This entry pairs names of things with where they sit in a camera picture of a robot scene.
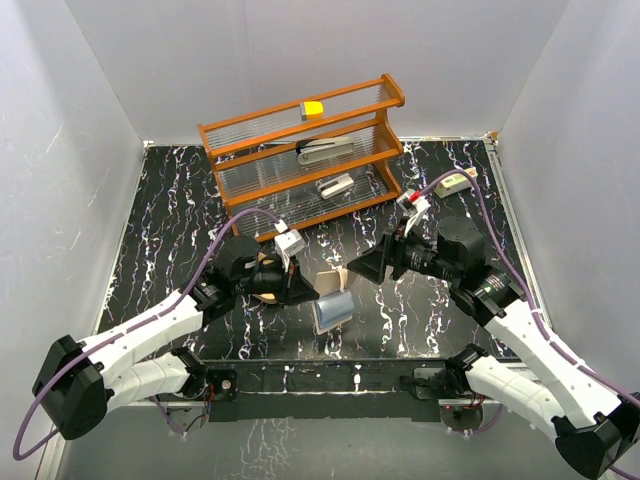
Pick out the orange wooden shelf rack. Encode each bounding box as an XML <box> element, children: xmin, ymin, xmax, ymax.
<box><xmin>199</xmin><ymin>73</ymin><xmax>405</xmax><ymax>229</ymax></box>

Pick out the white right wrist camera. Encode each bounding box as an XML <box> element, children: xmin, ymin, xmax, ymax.
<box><xmin>396</xmin><ymin>189</ymin><xmax>430</xmax><ymax>237</ymax></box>

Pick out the pink leather card holder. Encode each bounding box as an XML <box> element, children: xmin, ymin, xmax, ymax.
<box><xmin>312</xmin><ymin>268</ymin><xmax>355</xmax><ymax>334</ymax></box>

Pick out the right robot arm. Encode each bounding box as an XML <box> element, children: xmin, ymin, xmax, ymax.
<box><xmin>348</xmin><ymin>217</ymin><xmax>639</xmax><ymax>479</ymax></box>

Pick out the aluminium frame rail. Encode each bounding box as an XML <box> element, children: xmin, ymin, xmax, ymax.
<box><xmin>483</xmin><ymin>131</ymin><xmax>553</xmax><ymax>328</ymax></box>

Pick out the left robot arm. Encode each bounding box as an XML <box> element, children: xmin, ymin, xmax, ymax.
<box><xmin>33</xmin><ymin>261</ymin><xmax>319</xmax><ymax>440</ymax></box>

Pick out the yellow grey tape dispenser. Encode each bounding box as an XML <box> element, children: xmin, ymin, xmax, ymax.
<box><xmin>299</xmin><ymin>101</ymin><xmax>325</xmax><ymax>121</ymax></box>

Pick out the white staples box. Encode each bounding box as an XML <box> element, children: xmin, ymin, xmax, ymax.
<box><xmin>435</xmin><ymin>171</ymin><xmax>471</xmax><ymax>199</ymax></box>

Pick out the large grey black stapler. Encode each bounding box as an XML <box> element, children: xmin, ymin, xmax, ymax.
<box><xmin>295</xmin><ymin>136</ymin><xmax>354</xmax><ymax>165</ymax></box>

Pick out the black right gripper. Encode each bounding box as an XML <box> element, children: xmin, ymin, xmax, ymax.
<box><xmin>348</xmin><ymin>217</ymin><xmax>460</xmax><ymax>284</ymax></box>

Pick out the small white stapler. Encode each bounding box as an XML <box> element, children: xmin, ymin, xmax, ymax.
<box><xmin>317</xmin><ymin>173</ymin><xmax>355</xmax><ymax>200</ymax></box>

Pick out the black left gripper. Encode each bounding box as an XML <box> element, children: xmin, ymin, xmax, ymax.
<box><xmin>234</xmin><ymin>252</ymin><xmax>320</xmax><ymax>309</ymax></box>

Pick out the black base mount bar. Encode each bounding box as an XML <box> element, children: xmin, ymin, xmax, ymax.
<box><xmin>205</xmin><ymin>359</ymin><xmax>453</xmax><ymax>422</ymax></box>

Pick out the beige card box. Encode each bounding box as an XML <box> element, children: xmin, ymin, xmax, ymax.
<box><xmin>248</xmin><ymin>252</ymin><xmax>283</xmax><ymax>305</ymax></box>

